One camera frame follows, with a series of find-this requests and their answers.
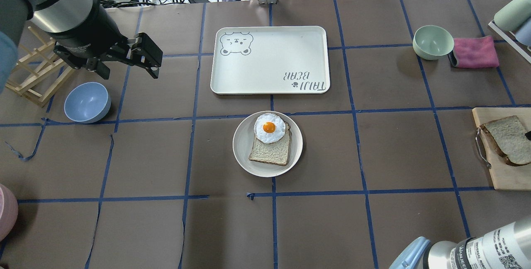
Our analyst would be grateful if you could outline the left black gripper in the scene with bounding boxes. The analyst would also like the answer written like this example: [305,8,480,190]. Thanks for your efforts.
[53,8,163,80]

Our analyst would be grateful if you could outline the blue bowl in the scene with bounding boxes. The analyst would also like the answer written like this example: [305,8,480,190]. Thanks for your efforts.
[64,82,112,124]

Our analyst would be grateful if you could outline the pink bowl with ice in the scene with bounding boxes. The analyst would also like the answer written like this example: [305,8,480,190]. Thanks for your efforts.
[0,184,18,241]

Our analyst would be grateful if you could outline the cream bear tray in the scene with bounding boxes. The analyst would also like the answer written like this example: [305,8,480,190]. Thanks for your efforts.
[210,26,331,95]

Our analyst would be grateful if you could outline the wooden cutting board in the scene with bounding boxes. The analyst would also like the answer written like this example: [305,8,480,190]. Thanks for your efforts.
[472,108,531,191]

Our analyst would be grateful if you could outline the blue cup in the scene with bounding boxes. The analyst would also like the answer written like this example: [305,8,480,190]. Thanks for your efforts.
[515,18,531,46]

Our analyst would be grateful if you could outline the green bowl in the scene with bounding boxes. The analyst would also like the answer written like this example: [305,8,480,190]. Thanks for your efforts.
[413,25,454,61]

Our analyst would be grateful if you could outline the pink cloth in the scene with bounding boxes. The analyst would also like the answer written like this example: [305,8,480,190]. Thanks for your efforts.
[448,36,499,69]

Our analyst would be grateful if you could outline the white wire cup rack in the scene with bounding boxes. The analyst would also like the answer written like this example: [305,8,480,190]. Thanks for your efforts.
[488,20,531,63]

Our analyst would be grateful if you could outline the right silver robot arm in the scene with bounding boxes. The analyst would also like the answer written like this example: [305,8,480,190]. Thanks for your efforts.
[390,216,531,269]

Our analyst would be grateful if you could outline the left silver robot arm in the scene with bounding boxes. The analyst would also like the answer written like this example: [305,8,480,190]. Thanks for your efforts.
[0,0,163,86]

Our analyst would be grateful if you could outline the bread slice under egg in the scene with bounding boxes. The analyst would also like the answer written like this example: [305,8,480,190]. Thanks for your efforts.
[248,122,292,166]

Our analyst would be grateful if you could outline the fried egg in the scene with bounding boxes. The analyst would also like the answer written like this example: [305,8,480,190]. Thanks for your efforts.
[254,113,287,144]

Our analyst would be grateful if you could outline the bread slice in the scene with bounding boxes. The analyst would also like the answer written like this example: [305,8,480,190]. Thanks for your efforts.
[248,122,292,166]
[480,115,531,166]

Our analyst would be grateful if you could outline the green cup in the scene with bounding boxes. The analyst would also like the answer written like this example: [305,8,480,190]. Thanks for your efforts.
[493,0,531,31]

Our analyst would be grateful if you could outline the wooden dish rack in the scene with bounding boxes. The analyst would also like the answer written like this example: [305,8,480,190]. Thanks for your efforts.
[5,27,75,108]

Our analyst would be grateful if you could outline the round cream plate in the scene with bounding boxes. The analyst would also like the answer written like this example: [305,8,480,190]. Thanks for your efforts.
[232,111,304,177]

